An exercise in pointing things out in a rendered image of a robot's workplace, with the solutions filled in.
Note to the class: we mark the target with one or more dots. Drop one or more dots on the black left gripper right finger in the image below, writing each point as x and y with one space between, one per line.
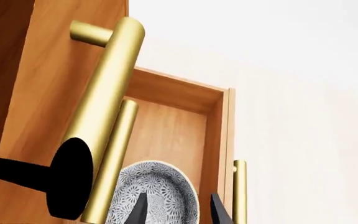
219 212

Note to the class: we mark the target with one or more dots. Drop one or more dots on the open wooden drawer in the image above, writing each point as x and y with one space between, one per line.
172 130

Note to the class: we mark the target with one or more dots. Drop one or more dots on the wooden cabinet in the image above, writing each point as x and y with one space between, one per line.
42 70

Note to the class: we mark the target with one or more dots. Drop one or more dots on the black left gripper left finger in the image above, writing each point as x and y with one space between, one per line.
140 212

